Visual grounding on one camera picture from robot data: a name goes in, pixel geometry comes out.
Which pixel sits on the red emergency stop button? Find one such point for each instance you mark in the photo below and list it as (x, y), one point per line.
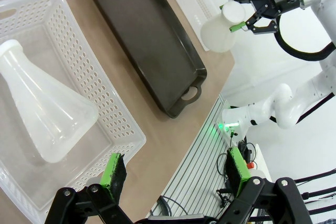
(251, 165)

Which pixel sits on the white perforated basket without label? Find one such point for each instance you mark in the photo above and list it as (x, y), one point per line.
(92, 77)

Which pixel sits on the translucent conical flask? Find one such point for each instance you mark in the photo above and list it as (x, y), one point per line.
(218, 32)
(44, 108)

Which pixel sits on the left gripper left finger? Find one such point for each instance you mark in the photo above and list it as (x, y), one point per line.
(113, 179)

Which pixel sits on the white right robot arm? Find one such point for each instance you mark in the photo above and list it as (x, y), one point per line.
(325, 6)

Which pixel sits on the dark brown plastic tray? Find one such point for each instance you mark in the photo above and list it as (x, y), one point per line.
(147, 43)

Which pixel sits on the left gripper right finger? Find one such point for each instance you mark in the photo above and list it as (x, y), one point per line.
(236, 174)

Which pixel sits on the white perforated basket with label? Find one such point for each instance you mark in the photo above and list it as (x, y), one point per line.
(194, 3)

